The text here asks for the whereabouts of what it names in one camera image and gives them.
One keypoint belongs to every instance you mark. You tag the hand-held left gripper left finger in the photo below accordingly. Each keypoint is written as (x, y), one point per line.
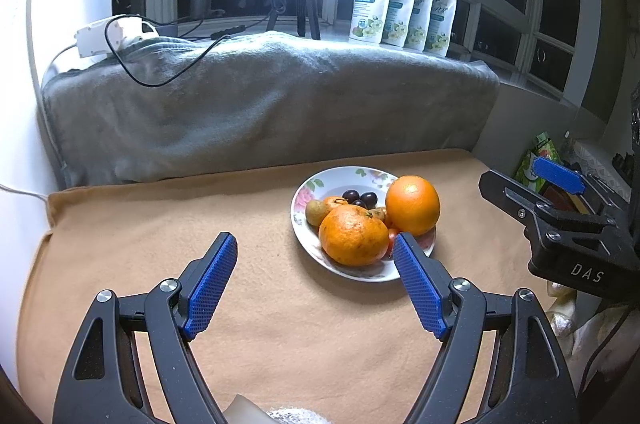
(210, 289)

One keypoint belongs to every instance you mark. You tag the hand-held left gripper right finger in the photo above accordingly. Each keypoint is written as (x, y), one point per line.
(420, 289)

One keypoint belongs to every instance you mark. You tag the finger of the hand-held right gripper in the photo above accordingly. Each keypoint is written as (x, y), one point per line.
(557, 171)
(515, 199)

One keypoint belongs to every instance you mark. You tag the smooth orange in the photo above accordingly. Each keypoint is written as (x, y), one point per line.
(412, 204)

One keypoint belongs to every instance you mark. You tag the bumpy large orange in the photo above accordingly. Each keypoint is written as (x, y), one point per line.
(352, 236)

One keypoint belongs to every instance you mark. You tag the brown longan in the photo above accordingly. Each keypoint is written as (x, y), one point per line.
(378, 214)
(315, 213)

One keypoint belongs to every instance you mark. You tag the dark grape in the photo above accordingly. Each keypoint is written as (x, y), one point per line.
(359, 204)
(351, 196)
(369, 199)

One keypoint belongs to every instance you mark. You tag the small tangerine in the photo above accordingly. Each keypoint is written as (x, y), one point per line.
(334, 204)

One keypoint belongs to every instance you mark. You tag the floral white plate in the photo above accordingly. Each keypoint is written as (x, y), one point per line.
(330, 186)

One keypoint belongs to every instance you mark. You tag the open cardboard box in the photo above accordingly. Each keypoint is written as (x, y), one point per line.
(556, 194)

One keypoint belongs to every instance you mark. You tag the green printed carton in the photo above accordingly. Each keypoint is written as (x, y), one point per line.
(545, 148)

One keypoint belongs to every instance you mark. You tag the green white printed pack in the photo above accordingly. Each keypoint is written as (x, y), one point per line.
(527, 174)

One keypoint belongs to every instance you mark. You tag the white lace cloth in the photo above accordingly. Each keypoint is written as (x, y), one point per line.
(595, 163)

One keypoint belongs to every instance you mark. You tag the tan blanket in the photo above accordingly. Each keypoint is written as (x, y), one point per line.
(300, 344)

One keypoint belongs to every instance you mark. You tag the grey blanket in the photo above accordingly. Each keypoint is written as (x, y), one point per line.
(275, 103)

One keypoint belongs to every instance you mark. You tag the white shelf cabinet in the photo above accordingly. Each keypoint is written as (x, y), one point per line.
(20, 103)

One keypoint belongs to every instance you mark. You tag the white power strip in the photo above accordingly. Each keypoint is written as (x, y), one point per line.
(95, 36)

